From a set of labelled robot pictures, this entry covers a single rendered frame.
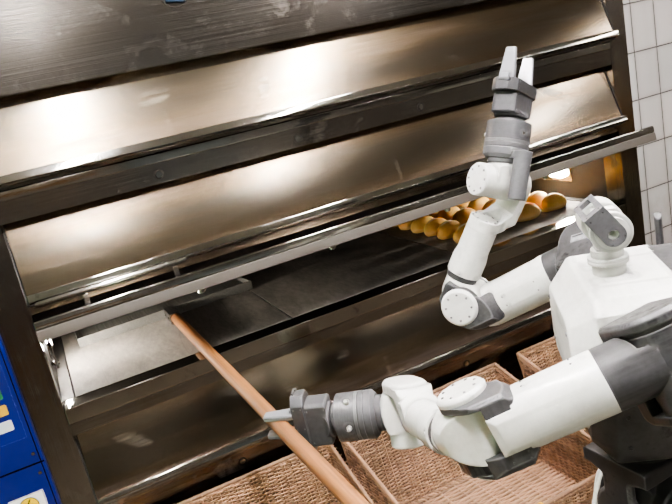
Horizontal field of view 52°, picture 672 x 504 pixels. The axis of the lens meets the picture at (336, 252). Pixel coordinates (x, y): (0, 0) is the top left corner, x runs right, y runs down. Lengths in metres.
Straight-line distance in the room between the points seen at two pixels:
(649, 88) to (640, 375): 1.65
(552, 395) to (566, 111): 1.41
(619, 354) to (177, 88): 1.15
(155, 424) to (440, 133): 1.09
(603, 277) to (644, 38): 1.43
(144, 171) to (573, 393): 1.09
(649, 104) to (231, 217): 1.45
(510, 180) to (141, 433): 1.07
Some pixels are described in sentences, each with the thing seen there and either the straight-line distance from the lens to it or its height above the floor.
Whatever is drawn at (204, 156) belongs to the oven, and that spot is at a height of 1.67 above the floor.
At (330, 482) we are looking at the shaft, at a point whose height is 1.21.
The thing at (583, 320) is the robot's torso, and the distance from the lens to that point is 1.09.
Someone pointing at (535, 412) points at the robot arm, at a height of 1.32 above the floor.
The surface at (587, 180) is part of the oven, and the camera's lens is 2.54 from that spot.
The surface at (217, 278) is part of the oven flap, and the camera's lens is 1.57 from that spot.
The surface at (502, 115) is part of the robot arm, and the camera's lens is 1.42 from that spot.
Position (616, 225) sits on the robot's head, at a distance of 1.10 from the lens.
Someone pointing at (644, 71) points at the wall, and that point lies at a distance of 2.48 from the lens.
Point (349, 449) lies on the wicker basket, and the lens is 1.91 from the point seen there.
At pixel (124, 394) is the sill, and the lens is 1.75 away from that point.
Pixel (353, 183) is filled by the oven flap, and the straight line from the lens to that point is 1.82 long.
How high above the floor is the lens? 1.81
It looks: 15 degrees down
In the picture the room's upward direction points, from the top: 12 degrees counter-clockwise
